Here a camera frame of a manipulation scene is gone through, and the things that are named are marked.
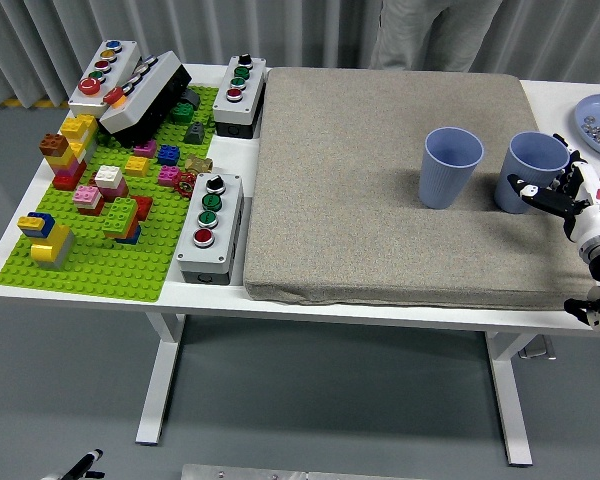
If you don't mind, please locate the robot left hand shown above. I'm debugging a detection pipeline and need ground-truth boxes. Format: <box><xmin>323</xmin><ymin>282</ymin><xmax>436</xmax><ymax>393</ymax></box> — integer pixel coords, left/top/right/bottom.
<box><xmin>44</xmin><ymin>448</ymin><xmax>105</xmax><ymax>480</ymax></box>

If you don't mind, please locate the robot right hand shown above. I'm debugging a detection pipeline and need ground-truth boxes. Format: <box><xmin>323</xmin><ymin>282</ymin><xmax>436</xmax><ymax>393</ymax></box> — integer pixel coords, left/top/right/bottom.
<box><xmin>507</xmin><ymin>132</ymin><xmax>600</xmax><ymax>245</ymax></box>

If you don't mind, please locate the blue ribbed plastic cup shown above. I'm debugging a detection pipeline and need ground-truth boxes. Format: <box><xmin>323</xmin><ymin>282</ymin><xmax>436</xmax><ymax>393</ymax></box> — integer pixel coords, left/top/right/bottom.
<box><xmin>494</xmin><ymin>130</ymin><xmax>571</xmax><ymax>215</ymax></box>
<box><xmin>418</xmin><ymin>126</ymin><xmax>484</xmax><ymax>210</ymax></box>

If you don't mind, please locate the blue plate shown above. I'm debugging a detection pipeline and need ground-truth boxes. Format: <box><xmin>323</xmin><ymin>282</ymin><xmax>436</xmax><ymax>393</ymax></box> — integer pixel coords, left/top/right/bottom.
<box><xmin>573</xmin><ymin>93</ymin><xmax>600</xmax><ymax>162</ymax></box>

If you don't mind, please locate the white table leg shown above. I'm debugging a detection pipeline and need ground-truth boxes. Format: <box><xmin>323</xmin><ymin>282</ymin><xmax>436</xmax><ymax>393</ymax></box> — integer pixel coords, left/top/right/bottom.
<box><xmin>135</xmin><ymin>313</ymin><xmax>186</xmax><ymax>446</ymax></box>
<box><xmin>483</xmin><ymin>332</ymin><xmax>536</xmax><ymax>467</ymax></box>

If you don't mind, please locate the grey floor pedal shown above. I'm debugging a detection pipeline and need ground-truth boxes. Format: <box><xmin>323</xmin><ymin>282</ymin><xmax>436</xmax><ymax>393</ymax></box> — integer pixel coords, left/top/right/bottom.
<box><xmin>517</xmin><ymin>335</ymin><xmax>557</xmax><ymax>361</ymax></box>

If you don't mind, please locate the green brick baseplate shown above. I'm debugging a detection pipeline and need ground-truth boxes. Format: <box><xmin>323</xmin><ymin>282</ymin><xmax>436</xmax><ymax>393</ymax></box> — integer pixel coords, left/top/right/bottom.
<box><xmin>0</xmin><ymin>85</ymin><xmax>220</xmax><ymax>304</ymax></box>

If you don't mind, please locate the silver metal plate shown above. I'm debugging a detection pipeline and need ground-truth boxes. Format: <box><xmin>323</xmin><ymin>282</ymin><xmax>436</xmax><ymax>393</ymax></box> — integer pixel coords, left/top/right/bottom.
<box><xmin>180</xmin><ymin>463</ymin><xmax>431</xmax><ymax>480</ymax></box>

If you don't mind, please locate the blue yellow grey brick stack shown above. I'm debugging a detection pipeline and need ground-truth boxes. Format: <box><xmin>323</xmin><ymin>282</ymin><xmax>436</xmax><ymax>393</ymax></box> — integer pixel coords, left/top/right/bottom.
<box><xmin>17</xmin><ymin>211</ymin><xmax>76</xmax><ymax>271</ymax></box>

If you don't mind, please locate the grey-brown cushion mat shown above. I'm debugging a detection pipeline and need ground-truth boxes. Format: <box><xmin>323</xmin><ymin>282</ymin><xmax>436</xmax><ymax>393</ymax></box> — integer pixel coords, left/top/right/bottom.
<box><xmin>243</xmin><ymin>67</ymin><xmax>595</xmax><ymax>311</ymax></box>

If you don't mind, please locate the person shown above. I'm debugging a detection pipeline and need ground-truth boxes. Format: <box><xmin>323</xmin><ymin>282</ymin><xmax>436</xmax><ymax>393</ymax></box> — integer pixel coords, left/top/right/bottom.
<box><xmin>369</xmin><ymin>0</ymin><xmax>504</xmax><ymax>72</ymax></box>

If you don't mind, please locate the green orange red brick stack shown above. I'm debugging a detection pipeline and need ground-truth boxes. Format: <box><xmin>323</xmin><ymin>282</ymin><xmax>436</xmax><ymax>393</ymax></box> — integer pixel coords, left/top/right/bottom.
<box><xmin>102</xmin><ymin>195</ymin><xmax>154</xmax><ymax>246</ymax></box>

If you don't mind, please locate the pink white red brick stack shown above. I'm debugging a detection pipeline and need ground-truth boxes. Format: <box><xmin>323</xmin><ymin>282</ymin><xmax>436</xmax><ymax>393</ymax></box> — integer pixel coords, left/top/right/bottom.
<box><xmin>72</xmin><ymin>184</ymin><xmax>106</xmax><ymax>217</ymax></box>

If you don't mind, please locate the grey box with black knob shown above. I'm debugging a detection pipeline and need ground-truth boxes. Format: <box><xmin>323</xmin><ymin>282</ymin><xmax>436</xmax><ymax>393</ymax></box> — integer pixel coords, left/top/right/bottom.
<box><xmin>212</xmin><ymin>53</ymin><xmax>268</xmax><ymax>140</ymax></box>
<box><xmin>175</xmin><ymin>172</ymin><xmax>245</xmax><ymax>287</ymax></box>

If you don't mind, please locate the brown yellow red brick tower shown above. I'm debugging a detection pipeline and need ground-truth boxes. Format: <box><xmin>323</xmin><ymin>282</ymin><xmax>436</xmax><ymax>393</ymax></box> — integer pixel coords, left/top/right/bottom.
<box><xmin>38</xmin><ymin>132</ymin><xmax>89</xmax><ymax>191</ymax></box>

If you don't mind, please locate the brass valve red handwheel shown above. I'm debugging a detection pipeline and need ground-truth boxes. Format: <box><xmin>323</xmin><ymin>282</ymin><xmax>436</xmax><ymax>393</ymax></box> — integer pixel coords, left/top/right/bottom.
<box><xmin>172</xmin><ymin>153</ymin><xmax>215</xmax><ymax>199</ymax></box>

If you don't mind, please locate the yellow white brick stack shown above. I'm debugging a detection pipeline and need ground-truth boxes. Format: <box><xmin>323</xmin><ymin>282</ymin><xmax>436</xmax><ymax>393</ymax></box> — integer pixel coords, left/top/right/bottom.
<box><xmin>59</xmin><ymin>113</ymin><xmax>100</xmax><ymax>164</ymax></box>

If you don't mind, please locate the yellow floor tape stripe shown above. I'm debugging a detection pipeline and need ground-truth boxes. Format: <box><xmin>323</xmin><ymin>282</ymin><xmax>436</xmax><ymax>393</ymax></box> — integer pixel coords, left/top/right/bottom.
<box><xmin>0</xmin><ymin>97</ymin><xmax>69</xmax><ymax>109</ymax></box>

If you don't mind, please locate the white control box black base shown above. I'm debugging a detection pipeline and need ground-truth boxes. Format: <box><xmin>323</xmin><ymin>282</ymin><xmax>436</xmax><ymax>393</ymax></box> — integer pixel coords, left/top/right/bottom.
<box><xmin>99</xmin><ymin>50</ymin><xmax>193</xmax><ymax>149</ymax></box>

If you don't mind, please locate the white five-button control box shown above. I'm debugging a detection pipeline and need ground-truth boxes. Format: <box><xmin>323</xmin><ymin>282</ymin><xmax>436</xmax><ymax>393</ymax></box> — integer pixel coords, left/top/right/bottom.
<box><xmin>67</xmin><ymin>39</ymin><xmax>142</xmax><ymax>119</ymax></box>

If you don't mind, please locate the grey pleated curtain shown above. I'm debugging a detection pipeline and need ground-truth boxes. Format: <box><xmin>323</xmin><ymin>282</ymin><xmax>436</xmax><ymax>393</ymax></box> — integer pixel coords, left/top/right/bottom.
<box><xmin>0</xmin><ymin>0</ymin><xmax>600</xmax><ymax>109</ymax></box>

